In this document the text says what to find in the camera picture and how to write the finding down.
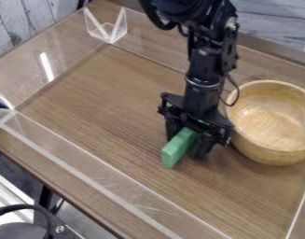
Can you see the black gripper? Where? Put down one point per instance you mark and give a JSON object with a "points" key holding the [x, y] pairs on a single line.
{"points": [[210, 125]]}

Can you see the green rectangular block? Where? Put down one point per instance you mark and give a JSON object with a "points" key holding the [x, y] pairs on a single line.
{"points": [[177, 147]]}

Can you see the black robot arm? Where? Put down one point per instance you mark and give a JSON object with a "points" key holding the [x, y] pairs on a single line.
{"points": [[208, 23]]}

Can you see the brown wooden bowl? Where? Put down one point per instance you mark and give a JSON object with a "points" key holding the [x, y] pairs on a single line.
{"points": [[269, 122]]}

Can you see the black table leg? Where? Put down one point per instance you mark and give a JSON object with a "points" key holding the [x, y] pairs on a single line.
{"points": [[45, 197]]}

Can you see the black base with screw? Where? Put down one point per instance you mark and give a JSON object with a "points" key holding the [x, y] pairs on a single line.
{"points": [[55, 226]]}

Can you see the clear acrylic corner bracket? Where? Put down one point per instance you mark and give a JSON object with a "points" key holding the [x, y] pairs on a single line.
{"points": [[108, 32]]}

